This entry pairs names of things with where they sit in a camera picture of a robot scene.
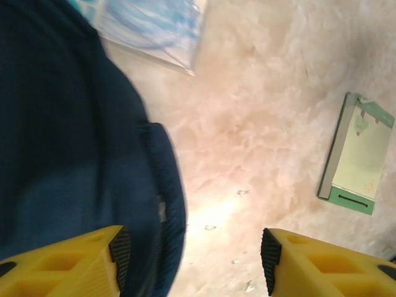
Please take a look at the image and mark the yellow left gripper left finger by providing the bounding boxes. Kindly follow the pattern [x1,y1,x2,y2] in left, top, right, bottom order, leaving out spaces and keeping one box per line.
[0,225,131,297]

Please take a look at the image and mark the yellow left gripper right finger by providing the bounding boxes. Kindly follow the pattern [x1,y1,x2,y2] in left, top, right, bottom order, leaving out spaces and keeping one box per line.
[260,228,396,297]

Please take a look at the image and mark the green notepad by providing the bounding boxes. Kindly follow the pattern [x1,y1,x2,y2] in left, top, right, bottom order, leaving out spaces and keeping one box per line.
[316,92,396,216]

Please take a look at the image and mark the navy blue backpack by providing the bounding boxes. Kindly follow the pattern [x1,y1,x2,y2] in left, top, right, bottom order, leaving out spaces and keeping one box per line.
[0,0,189,297]

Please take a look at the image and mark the clear ruler set package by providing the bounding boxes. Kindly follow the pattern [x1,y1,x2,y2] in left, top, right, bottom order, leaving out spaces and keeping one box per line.
[72,0,207,77]

